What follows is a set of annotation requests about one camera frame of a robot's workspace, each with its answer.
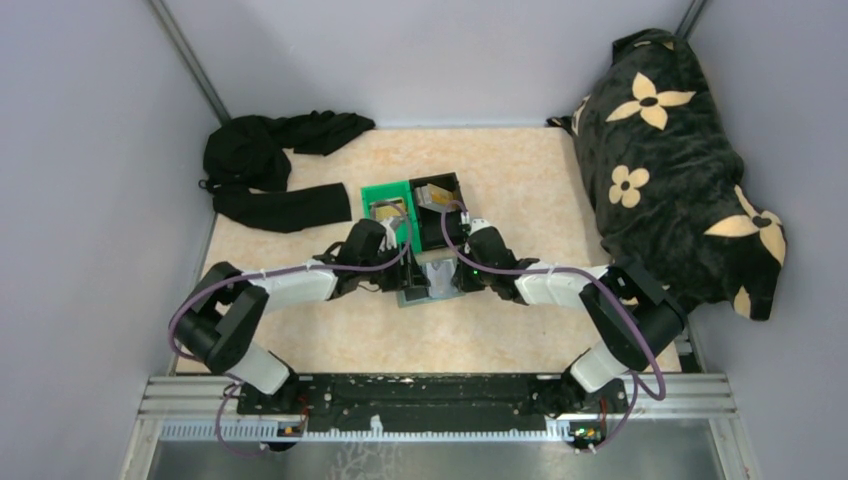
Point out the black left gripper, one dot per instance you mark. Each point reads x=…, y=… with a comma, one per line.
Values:
x=405, y=275

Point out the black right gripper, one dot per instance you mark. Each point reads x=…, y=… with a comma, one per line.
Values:
x=464, y=281

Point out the sage green card holder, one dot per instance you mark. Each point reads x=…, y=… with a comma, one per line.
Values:
x=439, y=274

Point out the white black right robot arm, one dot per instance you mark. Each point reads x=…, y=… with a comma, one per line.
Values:
x=634, y=315

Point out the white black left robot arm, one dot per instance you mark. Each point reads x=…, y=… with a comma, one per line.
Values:
x=216, y=324

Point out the card stack in green bin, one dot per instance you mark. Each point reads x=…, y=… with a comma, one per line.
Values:
x=383, y=209

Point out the gold credit card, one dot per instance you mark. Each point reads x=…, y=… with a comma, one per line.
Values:
x=438, y=196

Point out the green plastic bin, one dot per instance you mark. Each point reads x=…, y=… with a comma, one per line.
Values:
x=402, y=189

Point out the black plastic bin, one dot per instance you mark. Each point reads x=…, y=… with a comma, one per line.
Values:
x=431, y=234

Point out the black cloth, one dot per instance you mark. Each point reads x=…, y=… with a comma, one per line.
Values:
x=247, y=170

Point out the black floral blanket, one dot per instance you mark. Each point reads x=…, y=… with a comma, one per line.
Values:
x=665, y=182

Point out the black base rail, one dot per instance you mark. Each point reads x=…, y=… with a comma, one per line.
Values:
x=456, y=403

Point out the aluminium frame rail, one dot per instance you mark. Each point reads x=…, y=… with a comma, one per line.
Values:
x=204, y=407

